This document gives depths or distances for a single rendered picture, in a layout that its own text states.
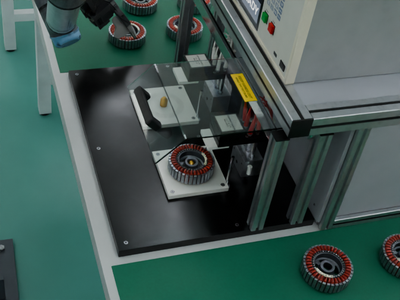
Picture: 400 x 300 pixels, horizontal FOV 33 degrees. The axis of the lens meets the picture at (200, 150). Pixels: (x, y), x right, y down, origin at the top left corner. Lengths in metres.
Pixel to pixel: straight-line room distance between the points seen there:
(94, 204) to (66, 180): 1.09
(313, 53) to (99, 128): 0.63
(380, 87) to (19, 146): 1.71
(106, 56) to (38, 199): 0.79
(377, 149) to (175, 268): 0.51
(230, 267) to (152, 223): 0.20
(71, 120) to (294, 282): 0.71
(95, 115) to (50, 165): 0.98
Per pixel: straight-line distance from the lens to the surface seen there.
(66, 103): 1.86
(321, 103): 1.39
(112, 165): 1.66
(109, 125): 1.77
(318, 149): 1.44
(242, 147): 1.68
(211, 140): 1.60
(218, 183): 1.64
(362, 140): 1.47
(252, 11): 1.55
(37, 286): 2.38
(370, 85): 1.49
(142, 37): 2.07
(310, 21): 1.34
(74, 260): 2.44
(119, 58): 2.03
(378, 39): 1.46
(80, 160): 1.71
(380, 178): 1.62
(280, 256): 1.57
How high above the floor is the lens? 1.95
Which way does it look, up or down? 43 degrees down
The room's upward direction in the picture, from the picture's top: 10 degrees clockwise
